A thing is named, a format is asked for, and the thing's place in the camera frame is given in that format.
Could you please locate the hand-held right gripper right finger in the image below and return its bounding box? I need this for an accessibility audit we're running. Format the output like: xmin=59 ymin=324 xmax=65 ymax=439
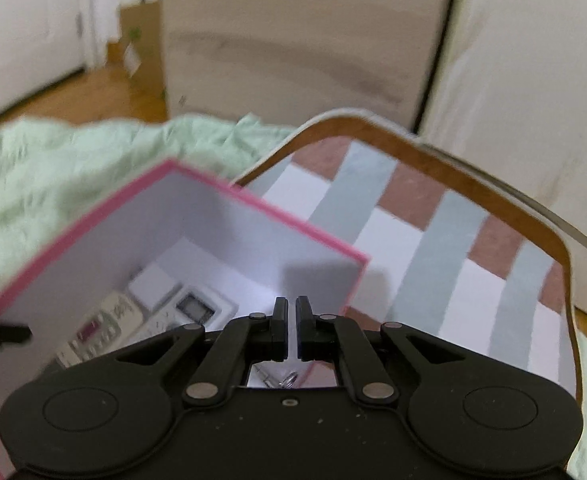
xmin=296 ymin=296 xmax=468 ymax=406

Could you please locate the cream remote control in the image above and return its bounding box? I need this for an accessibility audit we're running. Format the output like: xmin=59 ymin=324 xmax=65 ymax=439
xmin=54 ymin=292 xmax=147 ymax=368

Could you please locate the metal key ring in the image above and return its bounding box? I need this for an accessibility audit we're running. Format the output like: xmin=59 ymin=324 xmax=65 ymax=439
xmin=251 ymin=364 xmax=301 ymax=389

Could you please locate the light green blanket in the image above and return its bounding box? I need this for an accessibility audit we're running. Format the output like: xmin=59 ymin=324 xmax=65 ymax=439
xmin=0 ymin=112 xmax=587 ymax=480

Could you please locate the checked rug with brown border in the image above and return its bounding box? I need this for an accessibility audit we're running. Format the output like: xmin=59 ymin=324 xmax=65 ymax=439
xmin=231 ymin=107 xmax=587 ymax=406

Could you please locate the light wooden cabinet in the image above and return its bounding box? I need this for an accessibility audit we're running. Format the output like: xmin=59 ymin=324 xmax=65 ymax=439
xmin=161 ymin=0 xmax=461 ymax=131

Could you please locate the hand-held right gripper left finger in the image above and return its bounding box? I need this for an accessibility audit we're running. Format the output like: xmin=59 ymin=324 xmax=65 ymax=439
xmin=115 ymin=296 xmax=289 ymax=408

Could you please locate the white door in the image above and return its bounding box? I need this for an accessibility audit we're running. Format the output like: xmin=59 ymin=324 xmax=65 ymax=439
xmin=0 ymin=0 xmax=92 ymax=128

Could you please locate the pink cardboard box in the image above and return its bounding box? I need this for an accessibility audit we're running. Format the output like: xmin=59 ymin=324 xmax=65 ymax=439
xmin=0 ymin=157 xmax=371 ymax=480

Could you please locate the white remote control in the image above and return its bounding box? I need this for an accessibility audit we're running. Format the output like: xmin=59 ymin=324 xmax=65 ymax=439
xmin=136 ymin=285 xmax=239 ymax=343

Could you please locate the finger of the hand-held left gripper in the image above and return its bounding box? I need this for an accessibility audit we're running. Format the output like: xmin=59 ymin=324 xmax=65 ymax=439
xmin=0 ymin=284 xmax=33 ymax=386

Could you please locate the brown cardboard box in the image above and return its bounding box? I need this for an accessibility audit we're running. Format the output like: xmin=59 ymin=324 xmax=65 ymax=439
xmin=118 ymin=0 xmax=169 ymax=111

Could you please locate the white charger plug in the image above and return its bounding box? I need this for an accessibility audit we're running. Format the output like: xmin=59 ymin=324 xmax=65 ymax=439
xmin=128 ymin=265 xmax=183 ymax=311

